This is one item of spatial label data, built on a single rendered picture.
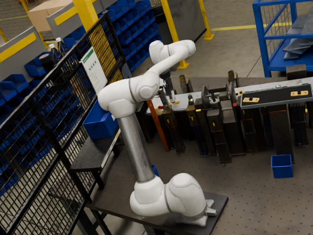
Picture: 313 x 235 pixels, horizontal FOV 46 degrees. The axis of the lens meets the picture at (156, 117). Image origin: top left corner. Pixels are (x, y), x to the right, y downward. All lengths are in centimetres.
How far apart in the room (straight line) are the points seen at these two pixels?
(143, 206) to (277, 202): 72
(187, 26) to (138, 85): 377
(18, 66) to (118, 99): 203
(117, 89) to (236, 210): 93
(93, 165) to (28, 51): 186
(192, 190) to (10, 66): 233
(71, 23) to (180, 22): 179
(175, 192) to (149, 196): 15
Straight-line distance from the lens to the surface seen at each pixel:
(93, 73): 273
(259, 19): 417
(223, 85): 223
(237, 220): 208
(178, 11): 535
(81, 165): 231
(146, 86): 180
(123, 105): 187
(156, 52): 235
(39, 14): 549
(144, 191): 199
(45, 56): 243
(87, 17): 297
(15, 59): 375
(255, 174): 230
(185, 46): 232
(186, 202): 197
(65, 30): 414
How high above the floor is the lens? 229
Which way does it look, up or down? 31 degrees down
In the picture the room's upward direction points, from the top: 21 degrees counter-clockwise
